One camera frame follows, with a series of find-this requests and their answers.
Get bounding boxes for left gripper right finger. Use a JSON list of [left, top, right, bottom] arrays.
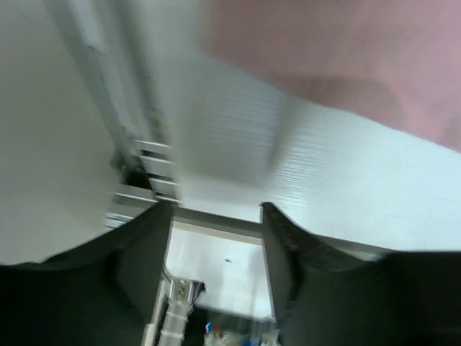
[[261, 203, 460, 345]]

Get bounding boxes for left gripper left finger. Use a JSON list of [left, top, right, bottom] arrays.
[[1, 203, 174, 345]]

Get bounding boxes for pink trousers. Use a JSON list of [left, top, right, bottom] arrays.
[[200, 1, 460, 151]]

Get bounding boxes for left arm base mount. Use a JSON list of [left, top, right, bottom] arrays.
[[151, 275, 280, 345]]

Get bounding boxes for aluminium front rail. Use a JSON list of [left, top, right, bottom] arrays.
[[104, 140, 262, 239]]

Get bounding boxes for aluminium rail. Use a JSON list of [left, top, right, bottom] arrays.
[[46, 1, 179, 203], [104, 140, 262, 239]]

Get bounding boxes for aluminium left rail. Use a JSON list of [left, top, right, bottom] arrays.
[[46, 1, 179, 203]]

